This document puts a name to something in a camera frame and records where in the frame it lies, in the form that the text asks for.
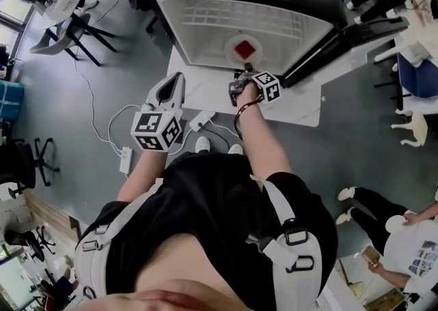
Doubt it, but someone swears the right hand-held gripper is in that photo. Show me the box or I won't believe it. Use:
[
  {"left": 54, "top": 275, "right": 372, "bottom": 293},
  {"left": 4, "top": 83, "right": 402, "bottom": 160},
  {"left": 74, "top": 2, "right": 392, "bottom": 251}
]
[{"left": 228, "top": 62, "right": 282, "bottom": 108}]

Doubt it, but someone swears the blue chair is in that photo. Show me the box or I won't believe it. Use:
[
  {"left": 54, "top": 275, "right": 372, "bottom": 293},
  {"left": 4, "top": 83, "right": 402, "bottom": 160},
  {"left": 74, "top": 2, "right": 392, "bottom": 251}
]
[{"left": 373, "top": 51, "right": 438, "bottom": 101}]

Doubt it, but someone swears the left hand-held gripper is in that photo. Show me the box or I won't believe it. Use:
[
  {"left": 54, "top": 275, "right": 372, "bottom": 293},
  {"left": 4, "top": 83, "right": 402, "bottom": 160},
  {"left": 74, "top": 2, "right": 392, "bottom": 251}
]
[{"left": 130, "top": 71, "right": 187, "bottom": 153}]

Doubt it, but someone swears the white harness strap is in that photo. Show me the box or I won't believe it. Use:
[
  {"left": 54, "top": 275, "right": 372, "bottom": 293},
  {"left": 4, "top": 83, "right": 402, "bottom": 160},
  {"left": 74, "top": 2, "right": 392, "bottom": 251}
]
[
  {"left": 74, "top": 179, "right": 166, "bottom": 301},
  {"left": 248, "top": 173, "right": 324, "bottom": 311}
]

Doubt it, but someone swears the white stool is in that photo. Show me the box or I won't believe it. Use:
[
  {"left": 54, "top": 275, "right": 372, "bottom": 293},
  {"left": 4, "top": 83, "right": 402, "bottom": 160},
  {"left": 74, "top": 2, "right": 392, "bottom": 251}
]
[{"left": 390, "top": 108, "right": 429, "bottom": 149}]

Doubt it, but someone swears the white power strip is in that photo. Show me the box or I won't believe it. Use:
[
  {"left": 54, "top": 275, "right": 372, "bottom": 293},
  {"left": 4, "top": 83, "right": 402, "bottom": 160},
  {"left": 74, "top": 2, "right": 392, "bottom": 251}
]
[
  {"left": 119, "top": 145, "right": 134, "bottom": 175},
  {"left": 188, "top": 110, "right": 217, "bottom": 132}
]

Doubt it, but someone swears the person's left forearm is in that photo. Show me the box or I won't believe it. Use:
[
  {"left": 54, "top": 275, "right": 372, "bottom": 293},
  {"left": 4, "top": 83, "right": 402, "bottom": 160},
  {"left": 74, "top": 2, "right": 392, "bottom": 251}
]
[{"left": 116, "top": 147, "right": 169, "bottom": 203}]

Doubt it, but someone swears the red square item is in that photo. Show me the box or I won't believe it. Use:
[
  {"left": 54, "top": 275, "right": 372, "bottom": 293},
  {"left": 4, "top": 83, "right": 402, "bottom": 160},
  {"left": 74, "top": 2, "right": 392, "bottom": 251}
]
[{"left": 233, "top": 39, "right": 258, "bottom": 61}]

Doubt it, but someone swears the black wrist bracelet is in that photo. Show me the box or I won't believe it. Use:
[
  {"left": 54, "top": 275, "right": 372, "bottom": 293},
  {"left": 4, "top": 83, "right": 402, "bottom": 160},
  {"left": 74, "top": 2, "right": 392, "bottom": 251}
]
[{"left": 234, "top": 96, "right": 266, "bottom": 118}]

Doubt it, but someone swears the grey shell chair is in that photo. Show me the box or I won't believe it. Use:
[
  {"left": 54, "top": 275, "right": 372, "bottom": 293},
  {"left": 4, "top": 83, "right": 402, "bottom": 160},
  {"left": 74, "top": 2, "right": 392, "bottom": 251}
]
[{"left": 29, "top": 11, "right": 92, "bottom": 56}]

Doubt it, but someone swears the wooden floor cabinet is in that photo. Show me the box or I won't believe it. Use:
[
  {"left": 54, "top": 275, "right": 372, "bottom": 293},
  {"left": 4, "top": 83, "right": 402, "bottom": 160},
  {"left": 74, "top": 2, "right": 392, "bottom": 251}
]
[{"left": 23, "top": 188, "right": 83, "bottom": 245}]

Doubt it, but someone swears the white side table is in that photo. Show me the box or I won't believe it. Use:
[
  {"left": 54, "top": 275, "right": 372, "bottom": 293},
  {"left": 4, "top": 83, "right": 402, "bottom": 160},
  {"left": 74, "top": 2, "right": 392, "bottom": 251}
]
[{"left": 315, "top": 257, "right": 377, "bottom": 311}]

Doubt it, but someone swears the person's right forearm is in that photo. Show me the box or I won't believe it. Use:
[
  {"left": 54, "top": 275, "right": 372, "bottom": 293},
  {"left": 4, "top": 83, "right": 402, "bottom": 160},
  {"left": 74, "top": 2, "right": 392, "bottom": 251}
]
[{"left": 235, "top": 96, "right": 294, "bottom": 183}]

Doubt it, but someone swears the small white plate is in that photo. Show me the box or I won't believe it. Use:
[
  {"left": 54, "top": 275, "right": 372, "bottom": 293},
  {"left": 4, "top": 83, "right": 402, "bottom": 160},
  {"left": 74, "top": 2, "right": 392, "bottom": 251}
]
[{"left": 385, "top": 214, "right": 411, "bottom": 234}]

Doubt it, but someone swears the black power cable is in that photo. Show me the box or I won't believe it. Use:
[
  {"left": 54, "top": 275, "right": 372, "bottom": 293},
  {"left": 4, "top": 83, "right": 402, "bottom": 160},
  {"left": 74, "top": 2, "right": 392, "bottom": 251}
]
[{"left": 199, "top": 121, "right": 241, "bottom": 149}]

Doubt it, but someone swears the blue storage box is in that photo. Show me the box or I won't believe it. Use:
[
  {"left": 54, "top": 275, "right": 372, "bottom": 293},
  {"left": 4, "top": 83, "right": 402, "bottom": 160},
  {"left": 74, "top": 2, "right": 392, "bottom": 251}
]
[{"left": 0, "top": 79, "right": 25, "bottom": 123}]

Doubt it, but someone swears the person's right hand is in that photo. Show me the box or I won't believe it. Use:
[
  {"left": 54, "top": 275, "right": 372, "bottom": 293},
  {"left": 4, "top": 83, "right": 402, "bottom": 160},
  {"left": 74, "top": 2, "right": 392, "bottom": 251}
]
[{"left": 237, "top": 79, "right": 259, "bottom": 103}]

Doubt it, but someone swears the person's bare neck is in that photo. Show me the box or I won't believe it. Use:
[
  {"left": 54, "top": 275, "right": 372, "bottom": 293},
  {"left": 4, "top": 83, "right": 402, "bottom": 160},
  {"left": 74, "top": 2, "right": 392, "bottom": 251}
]
[{"left": 72, "top": 232, "right": 256, "bottom": 311}]

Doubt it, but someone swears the person's black shirt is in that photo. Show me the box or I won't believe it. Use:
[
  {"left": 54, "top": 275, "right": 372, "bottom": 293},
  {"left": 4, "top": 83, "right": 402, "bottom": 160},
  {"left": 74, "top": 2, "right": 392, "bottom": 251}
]
[{"left": 79, "top": 151, "right": 339, "bottom": 311}]

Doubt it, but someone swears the white power cable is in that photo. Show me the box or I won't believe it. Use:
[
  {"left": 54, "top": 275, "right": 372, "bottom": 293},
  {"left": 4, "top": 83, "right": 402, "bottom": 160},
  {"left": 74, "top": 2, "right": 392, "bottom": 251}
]
[{"left": 73, "top": 0, "right": 193, "bottom": 157}]

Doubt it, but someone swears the white round plate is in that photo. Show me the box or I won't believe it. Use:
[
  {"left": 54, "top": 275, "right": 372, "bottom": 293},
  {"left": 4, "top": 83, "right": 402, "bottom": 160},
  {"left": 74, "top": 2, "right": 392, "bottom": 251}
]
[{"left": 224, "top": 32, "right": 264, "bottom": 66}]

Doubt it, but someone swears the white marble platform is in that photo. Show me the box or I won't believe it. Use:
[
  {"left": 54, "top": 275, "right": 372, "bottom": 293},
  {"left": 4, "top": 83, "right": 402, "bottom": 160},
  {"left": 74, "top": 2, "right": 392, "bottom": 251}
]
[{"left": 166, "top": 45, "right": 323, "bottom": 129}]

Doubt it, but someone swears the small wooden box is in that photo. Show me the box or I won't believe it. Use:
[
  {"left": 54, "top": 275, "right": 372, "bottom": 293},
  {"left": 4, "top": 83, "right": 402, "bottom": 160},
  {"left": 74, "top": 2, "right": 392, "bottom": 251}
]
[{"left": 361, "top": 245, "right": 381, "bottom": 266}]

